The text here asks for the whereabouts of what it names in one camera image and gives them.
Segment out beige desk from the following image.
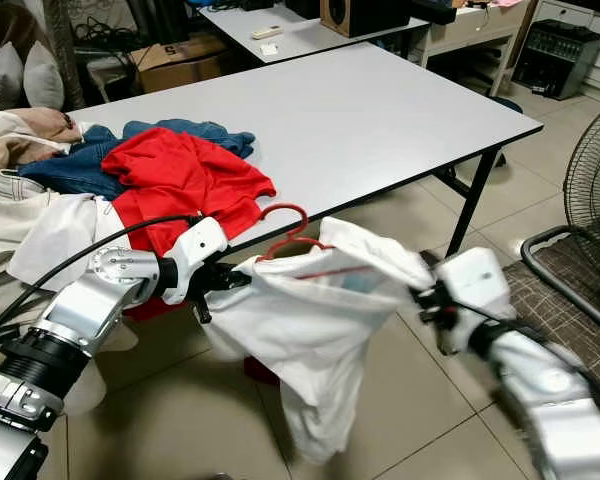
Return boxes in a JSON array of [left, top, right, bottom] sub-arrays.
[[408, 0, 538, 98]]

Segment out white remote control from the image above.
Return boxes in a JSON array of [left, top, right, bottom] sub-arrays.
[[249, 24, 285, 41]]

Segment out white desk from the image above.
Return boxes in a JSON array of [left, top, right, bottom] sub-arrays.
[[198, 0, 433, 67]]

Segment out blue jeans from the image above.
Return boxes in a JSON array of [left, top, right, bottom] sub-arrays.
[[20, 119, 257, 199]]

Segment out brown wooden speaker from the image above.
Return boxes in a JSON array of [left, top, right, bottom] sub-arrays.
[[319, 0, 412, 40]]

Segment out beige and white hoodie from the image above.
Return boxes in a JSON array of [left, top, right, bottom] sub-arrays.
[[0, 107, 83, 196]]

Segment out black printer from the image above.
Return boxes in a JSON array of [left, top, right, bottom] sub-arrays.
[[511, 19, 600, 100]]

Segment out black wire fan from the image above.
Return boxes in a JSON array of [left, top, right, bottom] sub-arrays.
[[561, 94, 600, 239]]

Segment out grey pillow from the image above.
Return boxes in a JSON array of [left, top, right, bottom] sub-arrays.
[[0, 42, 27, 117], [22, 40, 67, 112]]

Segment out white shirt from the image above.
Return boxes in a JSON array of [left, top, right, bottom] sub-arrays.
[[204, 214, 438, 467]]

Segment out cream trousers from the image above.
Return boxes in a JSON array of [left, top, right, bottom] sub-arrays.
[[0, 168, 66, 246]]

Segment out white crumpled garment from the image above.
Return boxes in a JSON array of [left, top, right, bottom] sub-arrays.
[[5, 192, 133, 293]]

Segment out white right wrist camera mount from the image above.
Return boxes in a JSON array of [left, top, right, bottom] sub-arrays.
[[433, 246, 518, 358]]

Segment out red plastic hanger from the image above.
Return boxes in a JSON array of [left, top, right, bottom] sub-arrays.
[[257, 202, 333, 263]]

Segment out large red garment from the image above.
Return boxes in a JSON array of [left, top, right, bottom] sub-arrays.
[[103, 126, 278, 259]]

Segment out black metal table leg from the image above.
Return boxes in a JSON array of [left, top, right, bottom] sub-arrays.
[[430, 145, 508, 258]]

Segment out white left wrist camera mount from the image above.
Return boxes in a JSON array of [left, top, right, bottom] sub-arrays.
[[162, 214, 230, 307]]

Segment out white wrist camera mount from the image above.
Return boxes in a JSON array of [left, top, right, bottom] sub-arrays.
[[433, 246, 518, 358], [162, 214, 230, 307]]

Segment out brown cardboard box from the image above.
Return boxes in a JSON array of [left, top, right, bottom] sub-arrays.
[[130, 36, 223, 97]]

